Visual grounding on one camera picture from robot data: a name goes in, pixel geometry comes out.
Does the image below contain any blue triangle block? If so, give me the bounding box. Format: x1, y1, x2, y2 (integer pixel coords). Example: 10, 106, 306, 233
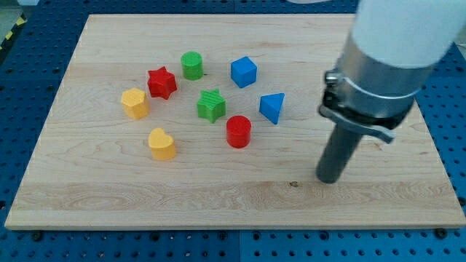
259, 92, 285, 124

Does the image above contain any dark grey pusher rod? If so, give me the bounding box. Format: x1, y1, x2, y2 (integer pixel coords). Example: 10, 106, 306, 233
316, 125, 363, 183

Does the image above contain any green star block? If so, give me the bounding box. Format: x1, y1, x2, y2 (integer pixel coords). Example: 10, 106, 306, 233
197, 89, 226, 124

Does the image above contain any red cylinder block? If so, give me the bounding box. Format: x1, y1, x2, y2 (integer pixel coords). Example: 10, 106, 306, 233
226, 115, 252, 148

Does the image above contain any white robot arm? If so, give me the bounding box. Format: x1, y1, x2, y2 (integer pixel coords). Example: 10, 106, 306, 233
316, 0, 465, 183

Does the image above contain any yellow heart block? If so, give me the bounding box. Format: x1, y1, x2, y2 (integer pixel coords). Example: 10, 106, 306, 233
148, 128, 177, 161

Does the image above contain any wooden board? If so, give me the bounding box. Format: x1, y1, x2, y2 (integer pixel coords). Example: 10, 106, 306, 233
5, 15, 465, 231

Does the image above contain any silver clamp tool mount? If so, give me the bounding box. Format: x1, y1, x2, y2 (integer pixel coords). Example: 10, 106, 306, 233
319, 36, 433, 143

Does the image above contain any yellow hexagon block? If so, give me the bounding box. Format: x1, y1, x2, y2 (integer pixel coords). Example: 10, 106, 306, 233
121, 88, 150, 119

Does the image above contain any red star block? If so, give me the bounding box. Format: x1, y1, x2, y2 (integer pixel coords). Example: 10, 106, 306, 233
147, 66, 178, 100

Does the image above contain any blue cube block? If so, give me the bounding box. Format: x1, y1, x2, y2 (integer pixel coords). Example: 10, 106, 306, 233
231, 57, 258, 88

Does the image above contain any green cylinder block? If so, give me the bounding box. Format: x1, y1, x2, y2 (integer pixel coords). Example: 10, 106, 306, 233
181, 51, 204, 81

